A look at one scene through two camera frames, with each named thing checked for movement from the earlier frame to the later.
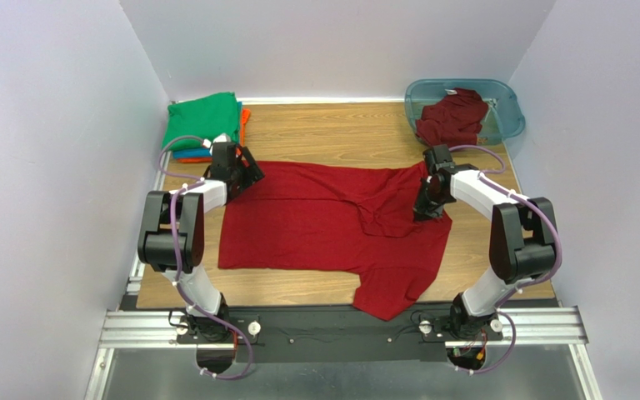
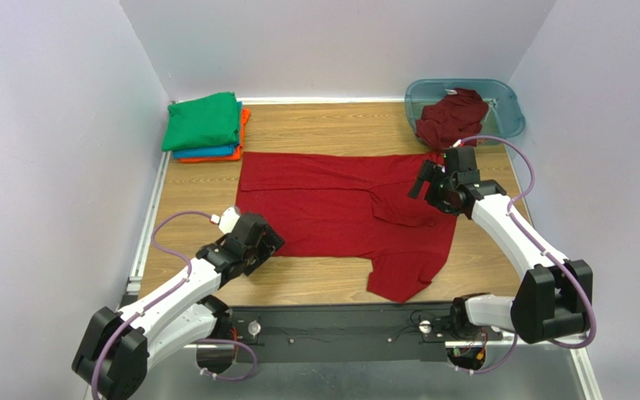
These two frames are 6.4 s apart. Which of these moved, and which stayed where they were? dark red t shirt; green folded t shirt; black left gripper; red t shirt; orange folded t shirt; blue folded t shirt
Moved: black left gripper; red t shirt
Stayed: blue folded t shirt; dark red t shirt; green folded t shirt; orange folded t shirt
